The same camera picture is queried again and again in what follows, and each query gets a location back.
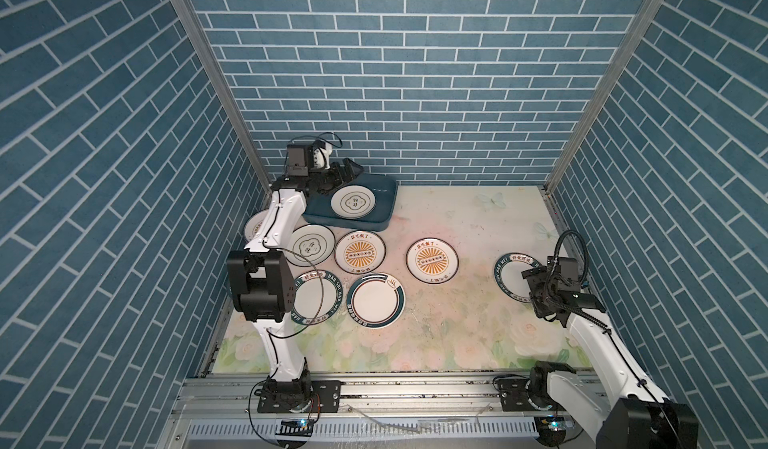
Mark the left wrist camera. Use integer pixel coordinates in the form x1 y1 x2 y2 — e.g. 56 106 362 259
285 139 333 177

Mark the teal plastic bin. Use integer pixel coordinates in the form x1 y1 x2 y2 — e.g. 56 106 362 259
303 174 397 232

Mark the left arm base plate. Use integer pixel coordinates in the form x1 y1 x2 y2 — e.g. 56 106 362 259
255 380 341 414

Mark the green striped rim plate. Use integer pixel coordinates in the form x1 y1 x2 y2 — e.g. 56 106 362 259
346 273 406 329

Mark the orange sunburst plate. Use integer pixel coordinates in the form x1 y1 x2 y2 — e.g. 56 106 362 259
334 231 386 275
405 238 459 284
243 210 268 242

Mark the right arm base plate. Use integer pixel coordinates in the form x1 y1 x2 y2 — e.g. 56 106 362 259
492 376 537 412

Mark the aluminium mounting rail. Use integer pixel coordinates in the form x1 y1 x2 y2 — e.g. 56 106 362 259
155 372 685 449

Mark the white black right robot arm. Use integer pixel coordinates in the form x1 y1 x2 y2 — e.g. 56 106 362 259
521 257 699 448

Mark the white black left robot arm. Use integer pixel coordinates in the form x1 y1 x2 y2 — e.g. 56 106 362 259
226 158 364 406

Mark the green lettered rim plate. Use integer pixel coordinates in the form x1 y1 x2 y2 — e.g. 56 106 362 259
493 252 541 303
291 270 343 326

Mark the white plate green flower outline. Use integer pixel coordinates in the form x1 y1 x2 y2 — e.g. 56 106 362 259
283 224 336 267

